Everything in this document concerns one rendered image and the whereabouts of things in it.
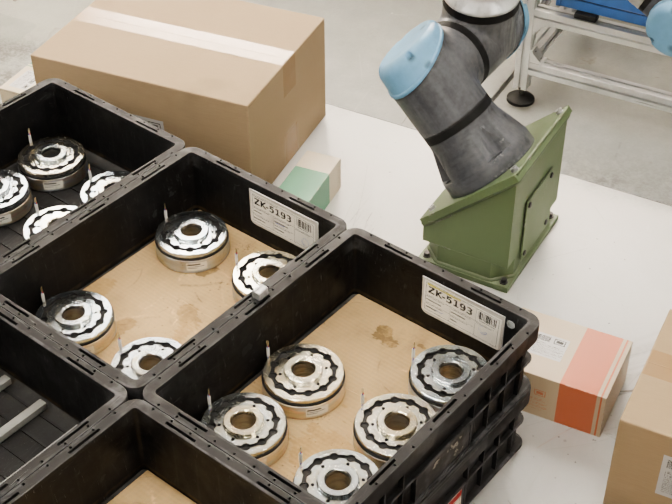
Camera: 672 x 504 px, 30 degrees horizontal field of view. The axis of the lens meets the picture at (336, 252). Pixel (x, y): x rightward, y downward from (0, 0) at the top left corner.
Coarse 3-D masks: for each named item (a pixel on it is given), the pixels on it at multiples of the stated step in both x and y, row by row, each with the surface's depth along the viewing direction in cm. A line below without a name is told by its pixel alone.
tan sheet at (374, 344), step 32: (352, 320) 167; (384, 320) 167; (352, 352) 162; (384, 352) 162; (416, 352) 162; (256, 384) 158; (352, 384) 158; (384, 384) 158; (320, 416) 154; (352, 416) 154; (288, 448) 150; (320, 448) 150; (352, 448) 150
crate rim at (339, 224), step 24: (168, 168) 178; (240, 168) 177; (120, 192) 173; (288, 192) 172; (336, 216) 168; (48, 240) 165; (288, 264) 161; (24, 312) 154; (48, 336) 151; (96, 360) 148; (168, 360) 147; (120, 384) 144; (144, 384) 144
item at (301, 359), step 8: (288, 360) 156; (296, 360) 156; (304, 360) 156; (312, 360) 156; (288, 368) 155; (320, 368) 155; (288, 376) 154; (296, 376) 154; (312, 376) 154; (320, 376) 154; (296, 384) 154; (304, 384) 153
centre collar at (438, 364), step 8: (440, 360) 156; (448, 360) 156; (456, 360) 156; (432, 368) 155; (440, 368) 156; (464, 368) 155; (432, 376) 154; (440, 376) 154; (464, 376) 154; (448, 384) 153; (456, 384) 153
